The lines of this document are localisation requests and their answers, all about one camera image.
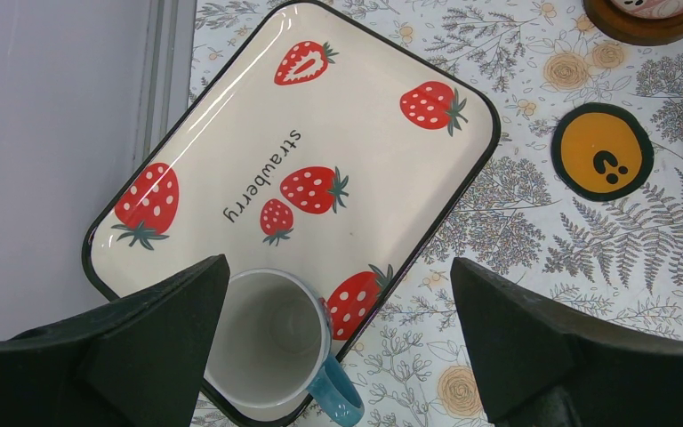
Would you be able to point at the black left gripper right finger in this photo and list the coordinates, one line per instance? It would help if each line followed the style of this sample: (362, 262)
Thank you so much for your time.
(541, 363)

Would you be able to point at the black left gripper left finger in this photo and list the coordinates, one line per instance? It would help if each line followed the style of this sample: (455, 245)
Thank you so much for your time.
(136, 361)

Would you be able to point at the white mushroom pattern tray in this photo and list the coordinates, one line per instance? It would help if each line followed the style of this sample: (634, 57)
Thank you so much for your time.
(321, 149)

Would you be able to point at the brown wooden coaster top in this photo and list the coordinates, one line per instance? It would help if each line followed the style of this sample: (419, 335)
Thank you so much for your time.
(629, 29)

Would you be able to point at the pink mug dark rim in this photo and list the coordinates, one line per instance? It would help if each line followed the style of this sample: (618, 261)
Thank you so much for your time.
(650, 9)

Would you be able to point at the yellow black-rimmed coaster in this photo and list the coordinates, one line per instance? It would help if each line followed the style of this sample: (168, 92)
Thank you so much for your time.
(601, 152)

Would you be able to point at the floral tablecloth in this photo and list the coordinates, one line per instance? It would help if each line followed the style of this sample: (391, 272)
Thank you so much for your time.
(621, 261)

